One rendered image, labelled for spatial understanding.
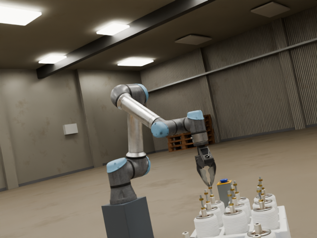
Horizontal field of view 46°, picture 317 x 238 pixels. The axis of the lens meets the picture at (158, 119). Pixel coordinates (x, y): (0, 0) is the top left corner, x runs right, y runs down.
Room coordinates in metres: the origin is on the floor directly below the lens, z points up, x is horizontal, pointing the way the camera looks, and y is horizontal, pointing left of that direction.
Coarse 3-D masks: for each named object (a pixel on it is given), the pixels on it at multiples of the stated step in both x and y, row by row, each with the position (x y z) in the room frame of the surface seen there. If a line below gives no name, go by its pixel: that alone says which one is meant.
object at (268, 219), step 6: (252, 210) 1.50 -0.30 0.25; (270, 210) 1.45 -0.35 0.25; (252, 216) 1.48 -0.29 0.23; (258, 216) 1.45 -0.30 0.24; (264, 216) 1.44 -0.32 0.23; (270, 216) 1.44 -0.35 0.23; (276, 216) 1.46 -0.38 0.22; (258, 222) 1.45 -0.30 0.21; (264, 222) 1.44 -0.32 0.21; (270, 222) 1.44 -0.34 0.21; (276, 222) 1.45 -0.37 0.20; (264, 228) 1.44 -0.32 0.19; (270, 228) 1.44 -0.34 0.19; (276, 228) 1.45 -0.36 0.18
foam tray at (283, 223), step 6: (282, 210) 1.68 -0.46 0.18; (282, 216) 1.58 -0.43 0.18; (252, 222) 1.58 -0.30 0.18; (282, 222) 1.50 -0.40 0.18; (222, 228) 1.59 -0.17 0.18; (252, 228) 1.50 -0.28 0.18; (282, 228) 1.43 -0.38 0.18; (288, 228) 1.63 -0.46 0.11; (192, 234) 1.58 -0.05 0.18; (222, 234) 1.50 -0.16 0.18; (234, 234) 1.47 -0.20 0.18; (240, 234) 1.45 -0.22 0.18; (276, 234) 1.40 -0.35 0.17; (282, 234) 1.39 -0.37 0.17; (288, 234) 1.41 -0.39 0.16
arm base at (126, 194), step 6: (114, 186) 2.02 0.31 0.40; (120, 186) 2.01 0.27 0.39; (126, 186) 2.03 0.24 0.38; (114, 192) 2.02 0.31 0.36; (120, 192) 2.01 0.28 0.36; (126, 192) 2.01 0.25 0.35; (132, 192) 2.04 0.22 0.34; (114, 198) 2.01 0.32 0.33; (120, 198) 2.00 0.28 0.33; (126, 198) 2.00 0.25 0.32; (132, 198) 2.02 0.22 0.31; (114, 204) 2.01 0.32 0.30
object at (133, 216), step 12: (108, 204) 2.05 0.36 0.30; (120, 204) 1.97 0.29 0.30; (132, 204) 1.99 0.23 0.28; (144, 204) 2.06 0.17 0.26; (108, 216) 2.03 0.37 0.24; (120, 216) 1.97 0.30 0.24; (132, 216) 1.98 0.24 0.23; (144, 216) 2.05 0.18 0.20; (108, 228) 2.04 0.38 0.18; (120, 228) 1.98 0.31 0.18; (132, 228) 1.97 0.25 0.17; (144, 228) 2.03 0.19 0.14
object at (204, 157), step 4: (200, 148) 1.76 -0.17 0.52; (204, 148) 1.76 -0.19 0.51; (208, 148) 1.75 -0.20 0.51; (200, 152) 1.74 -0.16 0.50; (204, 152) 1.73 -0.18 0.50; (208, 152) 1.72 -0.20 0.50; (204, 156) 1.70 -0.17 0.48; (208, 156) 1.68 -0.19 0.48; (212, 156) 1.69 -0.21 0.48; (204, 160) 1.68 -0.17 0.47; (208, 160) 1.68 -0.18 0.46; (212, 160) 1.68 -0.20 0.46
